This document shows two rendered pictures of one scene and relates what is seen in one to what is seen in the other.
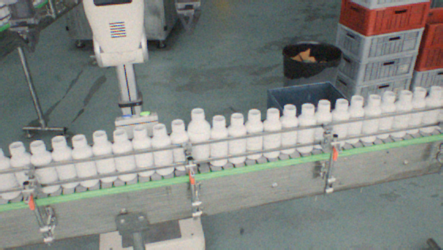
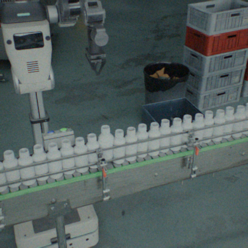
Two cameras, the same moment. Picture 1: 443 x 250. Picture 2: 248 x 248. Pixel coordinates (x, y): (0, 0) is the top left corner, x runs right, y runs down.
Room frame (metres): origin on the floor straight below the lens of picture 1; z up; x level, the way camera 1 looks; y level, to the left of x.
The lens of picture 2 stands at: (-0.26, 0.18, 2.03)
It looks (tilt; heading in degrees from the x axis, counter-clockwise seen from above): 32 degrees down; 351
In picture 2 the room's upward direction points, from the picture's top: straight up
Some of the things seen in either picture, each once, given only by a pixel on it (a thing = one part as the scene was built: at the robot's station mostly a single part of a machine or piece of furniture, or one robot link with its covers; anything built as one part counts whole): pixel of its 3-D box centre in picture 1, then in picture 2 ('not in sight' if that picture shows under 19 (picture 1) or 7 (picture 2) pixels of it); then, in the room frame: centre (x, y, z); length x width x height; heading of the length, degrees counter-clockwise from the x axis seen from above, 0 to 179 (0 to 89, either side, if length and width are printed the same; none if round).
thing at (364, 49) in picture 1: (377, 37); (215, 55); (3.30, -1.41, 0.55); 0.61 x 0.41 x 0.22; 109
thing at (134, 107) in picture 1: (135, 133); (42, 142); (1.61, 0.41, 0.74); 0.11 x 0.11 x 0.40; 11
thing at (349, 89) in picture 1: (369, 82); (209, 91); (3.31, -1.41, 0.11); 0.61 x 0.41 x 0.22; 107
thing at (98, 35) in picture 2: not in sight; (97, 26); (1.13, 0.07, 1.60); 0.12 x 0.09 x 0.12; 12
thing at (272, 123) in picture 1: (271, 133); (153, 139); (1.06, -0.17, 1.08); 0.06 x 0.06 x 0.17
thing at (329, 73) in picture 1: (308, 89); (164, 99); (2.82, -0.72, 0.32); 0.45 x 0.45 x 0.64
